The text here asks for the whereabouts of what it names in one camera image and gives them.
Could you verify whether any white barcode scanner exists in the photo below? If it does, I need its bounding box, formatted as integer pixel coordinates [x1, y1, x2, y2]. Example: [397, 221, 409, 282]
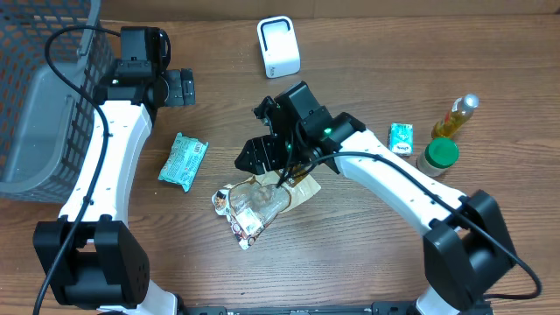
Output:
[256, 16, 301, 79]

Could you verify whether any grey plastic basket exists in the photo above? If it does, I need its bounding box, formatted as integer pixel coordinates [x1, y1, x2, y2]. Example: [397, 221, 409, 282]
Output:
[1, 0, 114, 203]

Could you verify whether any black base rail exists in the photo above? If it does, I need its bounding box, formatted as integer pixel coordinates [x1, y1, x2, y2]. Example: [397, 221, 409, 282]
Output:
[178, 301, 419, 315]

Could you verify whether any small teal gum pack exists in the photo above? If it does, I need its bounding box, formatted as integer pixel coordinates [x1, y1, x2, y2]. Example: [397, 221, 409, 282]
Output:
[388, 122, 414, 156]

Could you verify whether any green lid jar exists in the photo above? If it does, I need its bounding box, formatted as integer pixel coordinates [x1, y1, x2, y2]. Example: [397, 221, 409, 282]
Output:
[416, 137, 459, 177]

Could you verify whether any green wet wipes pack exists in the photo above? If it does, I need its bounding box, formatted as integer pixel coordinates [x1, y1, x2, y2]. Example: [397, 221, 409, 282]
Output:
[158, 133, 208, 193]

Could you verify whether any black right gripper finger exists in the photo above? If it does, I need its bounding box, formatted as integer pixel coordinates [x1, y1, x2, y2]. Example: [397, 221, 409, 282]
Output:
[234, 152, 258, 174]
[238, 136, 266, 160]

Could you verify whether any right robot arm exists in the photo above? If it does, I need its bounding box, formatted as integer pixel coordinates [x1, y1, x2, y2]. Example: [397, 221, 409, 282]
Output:
[234, 81, 515, 314]

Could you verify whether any yellow liquid plastic bottle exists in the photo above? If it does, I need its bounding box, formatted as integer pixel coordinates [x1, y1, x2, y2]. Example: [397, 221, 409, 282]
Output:
[431, 94, 480, 138]

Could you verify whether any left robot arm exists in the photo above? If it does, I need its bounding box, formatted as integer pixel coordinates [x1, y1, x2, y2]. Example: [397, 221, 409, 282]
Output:
[32, 26, 188, 314]

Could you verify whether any beige snack pouch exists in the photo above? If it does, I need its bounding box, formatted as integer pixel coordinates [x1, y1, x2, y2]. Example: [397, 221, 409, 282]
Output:
[212, 171, 321, 250]

